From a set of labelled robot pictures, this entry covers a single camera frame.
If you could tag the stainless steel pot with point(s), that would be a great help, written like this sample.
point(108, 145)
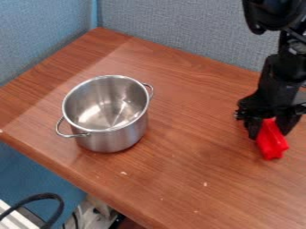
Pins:
point(106, 113)

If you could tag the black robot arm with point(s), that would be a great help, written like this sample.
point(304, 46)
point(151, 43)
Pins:
point(282, 16)

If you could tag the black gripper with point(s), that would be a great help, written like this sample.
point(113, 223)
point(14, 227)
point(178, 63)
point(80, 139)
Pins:
point(282, 76)

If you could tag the red plastic block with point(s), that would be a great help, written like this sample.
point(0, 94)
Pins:
point(270, 140)

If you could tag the white radiator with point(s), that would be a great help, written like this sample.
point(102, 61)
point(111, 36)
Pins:
point(22, 219)

